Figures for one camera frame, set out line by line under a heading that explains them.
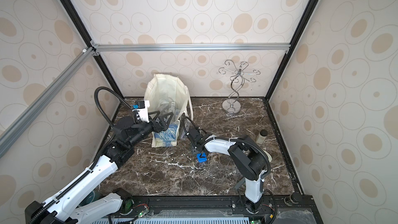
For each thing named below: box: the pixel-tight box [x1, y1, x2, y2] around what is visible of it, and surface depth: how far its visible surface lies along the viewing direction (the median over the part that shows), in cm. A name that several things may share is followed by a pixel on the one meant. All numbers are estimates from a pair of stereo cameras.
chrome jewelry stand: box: [218, 59, 261, 116], surface depth 99 cm
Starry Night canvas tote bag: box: [144, 73, 194, 148], surface depth 96 cm
